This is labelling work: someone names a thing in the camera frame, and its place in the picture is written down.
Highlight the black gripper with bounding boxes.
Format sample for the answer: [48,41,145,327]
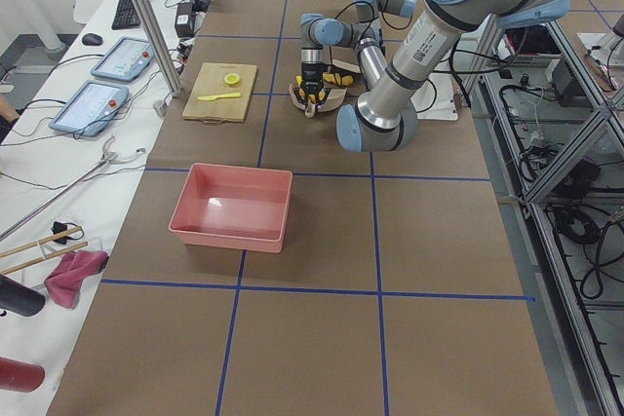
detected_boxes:
[299,60,327,93]

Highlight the yellow toy corn cob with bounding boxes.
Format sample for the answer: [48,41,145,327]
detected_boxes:
[294,75,318,104]

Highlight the beige plastic dustpan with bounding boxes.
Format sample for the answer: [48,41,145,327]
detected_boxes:
[289,85,346,118]

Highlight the tan toy ginger root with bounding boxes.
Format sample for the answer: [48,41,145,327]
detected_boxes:
[323,73,354,88]

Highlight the beige hand brush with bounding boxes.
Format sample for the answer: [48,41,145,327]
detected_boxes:
[331,58,361,74]

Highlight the pink plastic bin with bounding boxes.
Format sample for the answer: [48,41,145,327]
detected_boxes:
[169,163,293,253]

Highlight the yellow plastic toy knife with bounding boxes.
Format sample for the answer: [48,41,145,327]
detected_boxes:
[197,92,242,102]

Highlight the bamboo cutting board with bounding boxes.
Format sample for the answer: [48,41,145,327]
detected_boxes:
[181,62,257,123]

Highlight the black power adapter box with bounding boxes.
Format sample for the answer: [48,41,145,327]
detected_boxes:
[175,2,196,38]

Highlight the upper blue teach pendant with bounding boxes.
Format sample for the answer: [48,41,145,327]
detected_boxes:
[91,37,153,83]

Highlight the blue teach pendant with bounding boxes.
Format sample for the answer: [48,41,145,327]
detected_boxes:
[91,37,153,83]
[49,80,130,137]

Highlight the black keyboard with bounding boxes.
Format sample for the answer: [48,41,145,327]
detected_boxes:
[111,0,140,30]

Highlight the metal reacher grabber tool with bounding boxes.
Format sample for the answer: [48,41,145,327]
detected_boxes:
[0,135,147,242]

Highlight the lower blue teach pendant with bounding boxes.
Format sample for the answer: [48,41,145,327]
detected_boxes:
[49,80,130,137]

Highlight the black computer mouse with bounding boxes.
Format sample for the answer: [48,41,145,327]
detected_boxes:
[81,33,103,46]

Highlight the wooden sticks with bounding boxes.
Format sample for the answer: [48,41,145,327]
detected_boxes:
[1,226,89,276]

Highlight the pink cloth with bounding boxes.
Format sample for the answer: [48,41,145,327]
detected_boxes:
[44,250,109,309]

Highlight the black water bottle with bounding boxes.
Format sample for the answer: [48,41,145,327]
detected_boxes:
[0,275,46,317]

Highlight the red water bottle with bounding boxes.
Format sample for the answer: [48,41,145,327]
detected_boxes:
[0,358,45,393]

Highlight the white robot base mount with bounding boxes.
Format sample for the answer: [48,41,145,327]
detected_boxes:
[411,74,458,121]

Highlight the aluminium frame post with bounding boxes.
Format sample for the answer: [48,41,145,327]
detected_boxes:
[132,0,182,97]

